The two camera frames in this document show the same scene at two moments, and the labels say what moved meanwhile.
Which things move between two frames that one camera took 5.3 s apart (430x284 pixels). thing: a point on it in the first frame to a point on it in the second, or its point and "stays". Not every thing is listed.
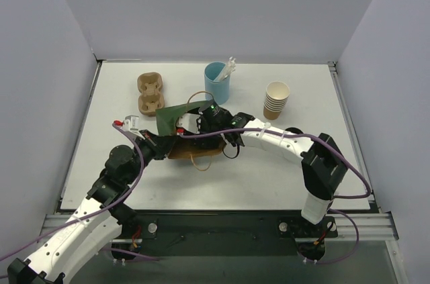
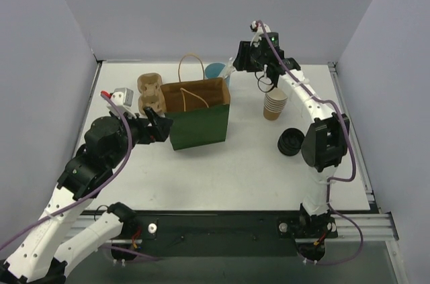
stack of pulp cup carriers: x=150 y=84 stays
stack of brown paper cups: x=276 y=99 stays
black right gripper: x=203 y=123 to x=244 y=56
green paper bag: x=167 y=117 to x=198 y=109
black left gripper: x=160 y=144 to x=152 y=126
